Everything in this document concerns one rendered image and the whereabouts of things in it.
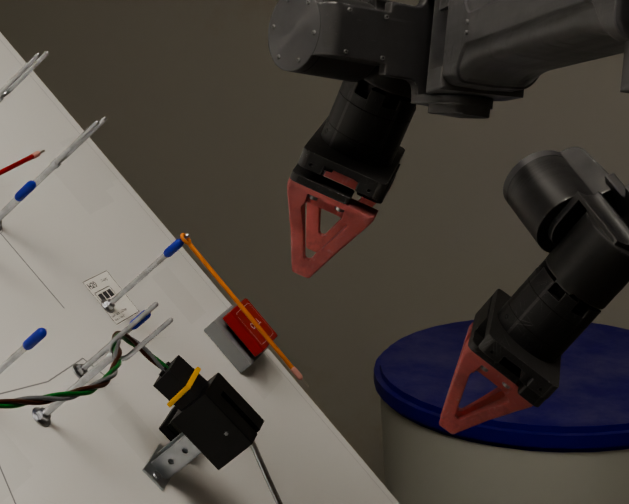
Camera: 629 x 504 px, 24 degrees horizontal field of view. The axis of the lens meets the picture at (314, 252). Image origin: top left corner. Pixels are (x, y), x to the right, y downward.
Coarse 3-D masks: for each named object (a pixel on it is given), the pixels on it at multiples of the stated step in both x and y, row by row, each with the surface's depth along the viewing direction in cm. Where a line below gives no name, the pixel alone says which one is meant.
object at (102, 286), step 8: (104, 272) 134; (88, 280) 131; (96, 280) 132; (104, 280) 133; (112, 280) 134; (88, 288) 130; (96, 288) 131; (104, 288) 132; (112, 288) 133; (120, 288) 134; (96, 296) 130; (104, 296) 131; (112, 296) 132; (120, 304) 132; (128, 304) 133; (120, 312) 131; (128, 312) 132; (136, 312) 133; (120, 320) 130
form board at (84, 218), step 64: (0, 64) 144; (0, 128) 136; (64, 128) 146; (0, 192) 129; (64, 192) 138; (128, 192) 147; (0, 256) 122; (64, 256) 130; (128, 256) 139; (0, 320) 116; (64, 320) 124; (128, 320) 132; (192, 320) 141; (0, 384) 111; (64, 384) 118; (128, 384) 125; (256, 384) 142; (0, 448) 106; (64, 448) 112; (128, 448) 119; (320, 448) 144
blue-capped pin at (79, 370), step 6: (150, 312) 117; (144, 318) 117; (138, 324) 117; (102, 348) 119; (96, 354) 119; (102, 354) 119; (90, 360) 120; (96, 360) 119; (78, 366) 120; (84, 366) 120; (78, 372) 120; (84, 372) 120
